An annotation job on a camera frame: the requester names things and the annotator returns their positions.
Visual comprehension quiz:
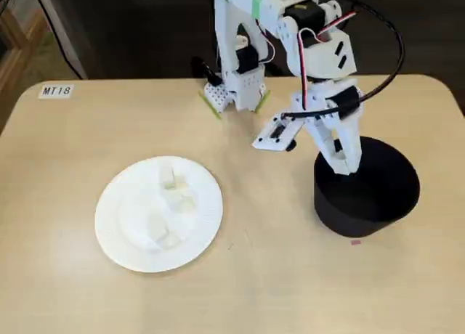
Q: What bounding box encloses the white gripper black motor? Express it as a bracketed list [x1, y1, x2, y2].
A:
[289, 78, 364, 175]

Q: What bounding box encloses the white cube block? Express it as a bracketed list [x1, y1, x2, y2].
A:
[147, 217, 182, 251]
[158, 166, 190, 193]
[169, 194, 199, 214]

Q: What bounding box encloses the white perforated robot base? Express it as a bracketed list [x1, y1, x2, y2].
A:
[204, 65, 268, 113]

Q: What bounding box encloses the black pot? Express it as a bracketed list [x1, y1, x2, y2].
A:
[313, 135, 421, 238]

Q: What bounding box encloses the white paper plate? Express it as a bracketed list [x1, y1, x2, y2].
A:
[94, 155, 224, 273]

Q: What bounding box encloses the green tape strip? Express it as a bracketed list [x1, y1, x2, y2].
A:
[254, 90, 272, 114]
[198, 90, 222, 120]

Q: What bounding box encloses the black table clamp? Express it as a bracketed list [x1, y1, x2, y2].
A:
[191, 56, 223, 87]

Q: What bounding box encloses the white MT18 label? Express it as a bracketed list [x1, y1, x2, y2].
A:
[39, 83, 73, 99]

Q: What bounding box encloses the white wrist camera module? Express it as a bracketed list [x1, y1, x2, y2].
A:
[252, 110, 308, 153]

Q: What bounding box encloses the thin black background cable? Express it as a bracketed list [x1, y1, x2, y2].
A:
[31, 0, 86, 81]

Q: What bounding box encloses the grey white post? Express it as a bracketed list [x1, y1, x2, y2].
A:
[34, 0, 89, 81]

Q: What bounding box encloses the wooden shelf frame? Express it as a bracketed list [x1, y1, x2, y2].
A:
[0, 5, 54, 135]

